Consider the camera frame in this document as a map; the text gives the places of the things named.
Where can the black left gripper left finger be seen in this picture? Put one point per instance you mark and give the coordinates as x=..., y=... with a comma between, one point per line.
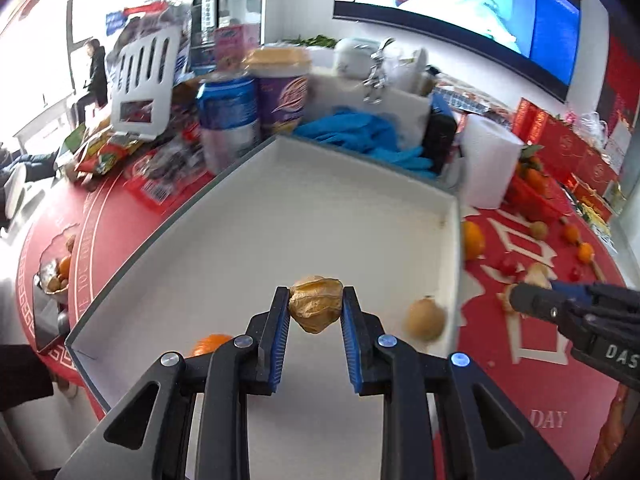
x=146, y=435

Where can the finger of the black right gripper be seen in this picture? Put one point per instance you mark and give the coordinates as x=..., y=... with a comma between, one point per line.
x=537, y=302

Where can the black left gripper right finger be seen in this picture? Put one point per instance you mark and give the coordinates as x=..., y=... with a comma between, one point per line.
x=440, y=409

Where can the orange mandarin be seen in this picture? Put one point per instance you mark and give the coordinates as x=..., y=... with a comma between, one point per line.
x=209, y=344

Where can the dried brown husk fruit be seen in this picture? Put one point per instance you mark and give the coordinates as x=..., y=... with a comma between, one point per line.
x=316, y=302

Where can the red round table mat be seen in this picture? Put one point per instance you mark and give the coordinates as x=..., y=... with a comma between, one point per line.
x=565, y=400

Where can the orange beside tray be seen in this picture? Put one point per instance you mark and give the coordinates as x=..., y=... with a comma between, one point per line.
x=473, y=238

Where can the red plastic fruit basket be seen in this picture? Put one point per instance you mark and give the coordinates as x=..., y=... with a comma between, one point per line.
x=529, y=203

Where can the small brown round fruit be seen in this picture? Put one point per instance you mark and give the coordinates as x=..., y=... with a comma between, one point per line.
x=425, y=320

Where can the white paper towel roll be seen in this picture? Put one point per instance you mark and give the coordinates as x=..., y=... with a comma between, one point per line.
x=490, y=154

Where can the blue rubber gloves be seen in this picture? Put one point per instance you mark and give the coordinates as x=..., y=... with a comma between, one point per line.
x=368, y=135

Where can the white shallow tray box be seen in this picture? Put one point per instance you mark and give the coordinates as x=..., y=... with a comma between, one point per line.
x=289, y=210

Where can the purple instant noodle cup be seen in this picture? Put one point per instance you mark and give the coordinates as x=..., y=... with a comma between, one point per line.
x=281, y=74

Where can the blue wet wipes canister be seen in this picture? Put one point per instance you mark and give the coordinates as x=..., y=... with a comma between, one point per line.
x=228, y=117

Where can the person in black sitting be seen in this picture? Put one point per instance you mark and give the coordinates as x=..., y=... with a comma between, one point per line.
x=96, y=86

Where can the white plastic basket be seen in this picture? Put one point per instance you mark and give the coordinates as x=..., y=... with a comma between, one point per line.
x=145, y=77

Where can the wall television screen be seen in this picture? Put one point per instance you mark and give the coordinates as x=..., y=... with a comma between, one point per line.
x=538, y=39

